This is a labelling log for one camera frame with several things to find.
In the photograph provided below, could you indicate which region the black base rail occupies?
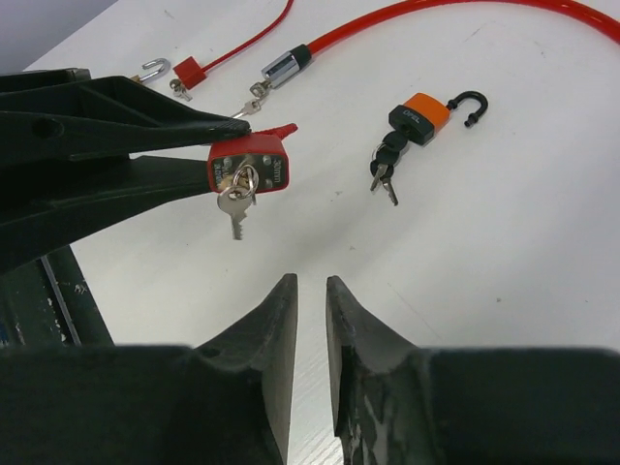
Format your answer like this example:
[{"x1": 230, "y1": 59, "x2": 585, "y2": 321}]
[{"x1": 1, "y1": 246, "x2": 113, "y2": 348}]

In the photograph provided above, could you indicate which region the silver key bunch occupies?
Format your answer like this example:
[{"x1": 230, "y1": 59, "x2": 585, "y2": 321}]
[{"x1": 217, "y1": 164, "x2": 259, "y2": 240}]

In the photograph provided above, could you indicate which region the red cable padlock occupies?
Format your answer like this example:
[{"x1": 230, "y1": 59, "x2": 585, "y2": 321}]
[
  {"x1": 170, "y1": 1, "x2": 295, "y2": 102},
  {"x1": 206, "y1": 123, "x2": 298, "y2": 194}
]

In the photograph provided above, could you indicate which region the brass padlock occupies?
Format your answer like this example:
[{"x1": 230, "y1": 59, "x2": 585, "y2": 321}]
[{"x1": 131, "y1": 58, "x2": 171, "y2": 85}]

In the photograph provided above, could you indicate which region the thick red cable lock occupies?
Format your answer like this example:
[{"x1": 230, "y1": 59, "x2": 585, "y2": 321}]
[{"x1": 234, "y1": 0, "x2": 620, "y2": 120}]

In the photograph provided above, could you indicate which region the orange black padlock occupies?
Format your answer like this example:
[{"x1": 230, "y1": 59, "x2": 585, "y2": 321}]
[{"x1": 369, "y1": 90, "x2": 489, "y2": 206}]

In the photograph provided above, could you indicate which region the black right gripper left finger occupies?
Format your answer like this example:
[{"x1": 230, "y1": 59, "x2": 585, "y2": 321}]
[{"x1": 1, "y1": 274, "x2": 298, "y2": 464}]

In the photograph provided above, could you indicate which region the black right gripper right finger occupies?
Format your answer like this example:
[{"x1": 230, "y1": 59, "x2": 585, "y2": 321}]
[{"x1": 325, "y1": 276, "x2": 619, "y2": 464}]

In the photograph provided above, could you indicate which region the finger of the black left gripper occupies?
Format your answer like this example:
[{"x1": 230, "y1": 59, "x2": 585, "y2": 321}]
[
  {"x1": 1, "y1": 156, "x2": 210, "y2": 274},
  {"x1": 1, "y1": 68, "x2": 251, "y2": 163}
]

